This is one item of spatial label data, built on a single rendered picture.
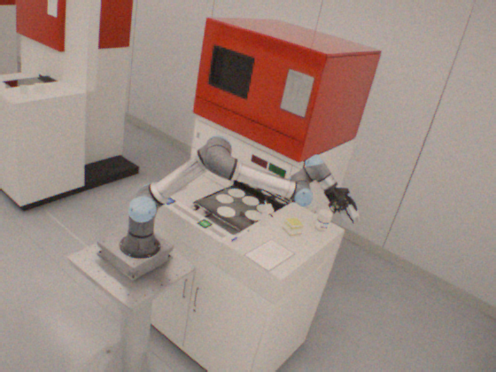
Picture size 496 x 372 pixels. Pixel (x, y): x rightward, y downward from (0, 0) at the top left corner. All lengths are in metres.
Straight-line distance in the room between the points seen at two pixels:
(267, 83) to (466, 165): 1.87
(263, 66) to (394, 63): 1.55
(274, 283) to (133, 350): 0.91
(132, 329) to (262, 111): 1.34
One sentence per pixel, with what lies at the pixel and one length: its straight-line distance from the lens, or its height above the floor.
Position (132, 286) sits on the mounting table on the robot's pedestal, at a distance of 1.96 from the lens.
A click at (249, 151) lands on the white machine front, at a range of 2.58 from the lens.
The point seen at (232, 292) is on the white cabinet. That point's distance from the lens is 2.14.
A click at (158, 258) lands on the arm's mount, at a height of 0.87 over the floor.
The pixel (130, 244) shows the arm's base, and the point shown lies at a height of 0.94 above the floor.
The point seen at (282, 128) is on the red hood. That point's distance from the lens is 2.35.
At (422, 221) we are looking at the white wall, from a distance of 3.86.
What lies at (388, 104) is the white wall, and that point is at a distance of 3.71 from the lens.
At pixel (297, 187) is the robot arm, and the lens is 1.83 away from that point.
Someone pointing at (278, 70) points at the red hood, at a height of 1.66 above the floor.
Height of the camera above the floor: 2.15
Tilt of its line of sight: 28 degrees down
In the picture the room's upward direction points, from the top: 12 degrees clockwise
